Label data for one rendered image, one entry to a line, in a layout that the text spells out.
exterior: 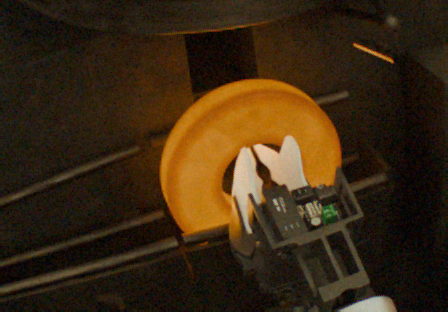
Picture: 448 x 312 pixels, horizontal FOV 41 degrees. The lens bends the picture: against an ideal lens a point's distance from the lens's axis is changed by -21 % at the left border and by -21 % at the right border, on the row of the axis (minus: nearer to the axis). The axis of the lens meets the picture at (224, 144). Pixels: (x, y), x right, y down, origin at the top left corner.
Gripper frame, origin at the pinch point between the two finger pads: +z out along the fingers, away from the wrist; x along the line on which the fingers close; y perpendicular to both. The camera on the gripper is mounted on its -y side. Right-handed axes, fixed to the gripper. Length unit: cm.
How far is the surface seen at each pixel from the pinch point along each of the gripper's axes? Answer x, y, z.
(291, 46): -6.6, 4.7, 8.1
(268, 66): -4.1, 3.2, 7.6
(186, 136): 5.3, 4.5, 0.4
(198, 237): 6.2, -2.3, -4.3
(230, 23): 1.3, 14.3, 0.9
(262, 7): -1.4, 15.1, 1.2
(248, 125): 0.4, 4.3, 0.1
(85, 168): 14.2, -0.8, 4.9
